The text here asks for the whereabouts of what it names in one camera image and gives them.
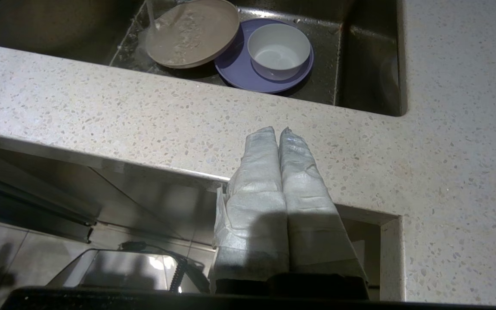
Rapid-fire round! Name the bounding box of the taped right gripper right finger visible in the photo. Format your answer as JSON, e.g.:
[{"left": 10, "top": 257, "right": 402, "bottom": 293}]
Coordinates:
[{"left": 278, "top": 127, "right": 368, "bottom": 278}]

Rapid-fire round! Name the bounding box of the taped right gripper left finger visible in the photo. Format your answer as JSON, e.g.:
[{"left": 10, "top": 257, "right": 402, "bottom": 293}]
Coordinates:
[{"left": 208, "top": 126, "right": 290, "bottom": 294}]

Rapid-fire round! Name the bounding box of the purple round plate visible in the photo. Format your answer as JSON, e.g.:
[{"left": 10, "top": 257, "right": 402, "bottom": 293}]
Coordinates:
[{"left": 214, "top": 18, "right": 316, "bottom": 95}]

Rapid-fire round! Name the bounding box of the white round bowl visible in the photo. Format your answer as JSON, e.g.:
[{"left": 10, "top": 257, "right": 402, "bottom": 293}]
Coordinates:
[{"left": 247, "top": 23, "right": 312, "bottom": 82}]

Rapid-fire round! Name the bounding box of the beige round plate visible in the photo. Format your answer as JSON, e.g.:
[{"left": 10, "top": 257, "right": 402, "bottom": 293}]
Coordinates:
[{"left": 145, "top": 0, "right": 241, "bottom": 69}]

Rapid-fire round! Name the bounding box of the grey robot base chassis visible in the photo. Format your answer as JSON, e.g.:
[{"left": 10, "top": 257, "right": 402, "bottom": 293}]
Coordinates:
[{"left": 46, "top": 248, "right": 210, "bottom": 294}]

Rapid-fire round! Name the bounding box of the stainless steel sink basin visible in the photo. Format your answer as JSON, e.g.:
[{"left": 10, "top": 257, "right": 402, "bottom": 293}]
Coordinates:
[{"left": 0, "top": 0, "right": 408, "bottom": 118}]

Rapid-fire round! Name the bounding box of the grey under-counter cabinet front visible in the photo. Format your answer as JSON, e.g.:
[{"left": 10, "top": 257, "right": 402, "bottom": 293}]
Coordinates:
[{"left": 91, "top": 161, "right": 231, "bottom": 248}]

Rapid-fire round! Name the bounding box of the running water stream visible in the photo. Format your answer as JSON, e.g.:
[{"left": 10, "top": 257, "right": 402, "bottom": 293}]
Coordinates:
[{"left": 145, "top": 0, "right": 161, "bottom": 31}]

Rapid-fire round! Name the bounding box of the grey glossy refrigerator door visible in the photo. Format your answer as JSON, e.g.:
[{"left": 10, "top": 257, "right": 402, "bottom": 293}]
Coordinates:
[{"left": 0, "top": 144, "right": 102, "bottom": 244}]

